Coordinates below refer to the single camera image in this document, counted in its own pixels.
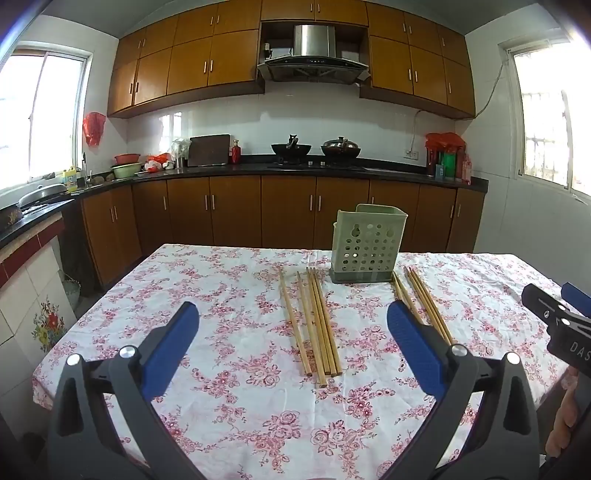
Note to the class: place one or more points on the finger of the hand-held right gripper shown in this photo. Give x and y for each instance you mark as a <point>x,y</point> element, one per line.
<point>577,297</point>
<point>542,302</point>

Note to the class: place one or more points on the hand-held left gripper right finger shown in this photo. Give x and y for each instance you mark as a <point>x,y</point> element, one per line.
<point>415,350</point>

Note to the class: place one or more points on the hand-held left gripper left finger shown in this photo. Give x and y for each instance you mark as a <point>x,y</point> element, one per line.
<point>171,350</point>

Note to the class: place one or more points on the pale green perforated chopstick holder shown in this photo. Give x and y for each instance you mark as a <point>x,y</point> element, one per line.
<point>369,244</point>

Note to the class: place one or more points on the person's right hand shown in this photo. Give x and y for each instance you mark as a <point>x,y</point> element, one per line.
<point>561,415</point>

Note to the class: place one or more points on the red floral white tablecloth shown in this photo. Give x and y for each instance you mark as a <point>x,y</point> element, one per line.
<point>231,323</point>

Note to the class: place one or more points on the wooden base cabinets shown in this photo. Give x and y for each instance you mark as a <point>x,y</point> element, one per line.
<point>235,207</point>

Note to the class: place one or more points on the window with metal grille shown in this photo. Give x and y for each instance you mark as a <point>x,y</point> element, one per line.
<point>549,115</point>

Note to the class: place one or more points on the green basin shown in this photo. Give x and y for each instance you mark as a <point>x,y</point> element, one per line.
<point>125,170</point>

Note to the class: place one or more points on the red and white plastic bags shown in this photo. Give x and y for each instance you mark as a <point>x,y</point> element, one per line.
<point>159,162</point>

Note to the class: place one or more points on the red basin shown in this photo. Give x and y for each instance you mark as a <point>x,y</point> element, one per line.
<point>127,158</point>

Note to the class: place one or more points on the yellow dish soap bottle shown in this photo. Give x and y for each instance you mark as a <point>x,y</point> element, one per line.
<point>70,180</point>

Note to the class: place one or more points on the black kitchen countertop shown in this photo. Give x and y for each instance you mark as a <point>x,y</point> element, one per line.
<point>249,168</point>

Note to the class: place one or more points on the metal faucet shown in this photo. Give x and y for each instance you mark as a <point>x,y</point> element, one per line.
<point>85,170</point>

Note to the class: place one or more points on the clear bag over utensil jar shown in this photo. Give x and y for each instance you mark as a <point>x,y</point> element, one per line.
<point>181,150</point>

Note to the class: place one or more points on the grey pan with lid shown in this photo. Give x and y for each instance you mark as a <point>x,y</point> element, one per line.
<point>44,194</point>

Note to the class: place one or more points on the dark cutting board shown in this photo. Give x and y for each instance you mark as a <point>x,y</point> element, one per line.
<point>208,150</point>

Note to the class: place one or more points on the red bottle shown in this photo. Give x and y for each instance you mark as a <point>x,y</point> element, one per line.
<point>236,153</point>

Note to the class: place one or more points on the gas stove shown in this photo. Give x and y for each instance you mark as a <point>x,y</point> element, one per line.
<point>318,165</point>

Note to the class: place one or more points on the wok with lid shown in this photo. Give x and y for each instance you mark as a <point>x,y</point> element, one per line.
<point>340,148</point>

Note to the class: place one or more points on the black wok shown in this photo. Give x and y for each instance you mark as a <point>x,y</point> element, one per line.
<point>291,150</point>

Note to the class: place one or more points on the hanging red plastic bag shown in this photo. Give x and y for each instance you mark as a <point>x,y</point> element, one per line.
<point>94,129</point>

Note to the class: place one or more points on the window with sliding pane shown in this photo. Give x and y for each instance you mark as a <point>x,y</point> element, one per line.
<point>51,120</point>

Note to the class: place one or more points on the steel range hood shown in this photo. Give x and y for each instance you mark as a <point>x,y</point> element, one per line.
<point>314,64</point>

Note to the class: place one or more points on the white wall socket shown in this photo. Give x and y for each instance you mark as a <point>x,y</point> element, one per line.
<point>412,154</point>

